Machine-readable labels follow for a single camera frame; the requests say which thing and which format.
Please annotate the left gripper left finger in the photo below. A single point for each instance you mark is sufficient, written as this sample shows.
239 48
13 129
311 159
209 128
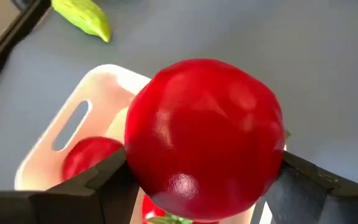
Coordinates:
57 208

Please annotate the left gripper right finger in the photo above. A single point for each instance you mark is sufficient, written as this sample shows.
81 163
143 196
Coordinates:
315 205

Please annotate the red tomato with green calyx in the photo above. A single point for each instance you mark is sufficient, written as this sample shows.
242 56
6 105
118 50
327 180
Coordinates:
151 208

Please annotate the green cucumber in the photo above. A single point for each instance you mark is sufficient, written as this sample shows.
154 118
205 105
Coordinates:
82 15

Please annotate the white slotted plastic basket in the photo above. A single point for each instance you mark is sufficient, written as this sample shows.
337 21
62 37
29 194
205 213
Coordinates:
104 84

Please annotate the gray table mat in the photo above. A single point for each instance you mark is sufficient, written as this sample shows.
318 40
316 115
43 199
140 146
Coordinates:
259 46

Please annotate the black table frame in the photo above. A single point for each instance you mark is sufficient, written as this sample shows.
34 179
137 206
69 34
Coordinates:
11 42

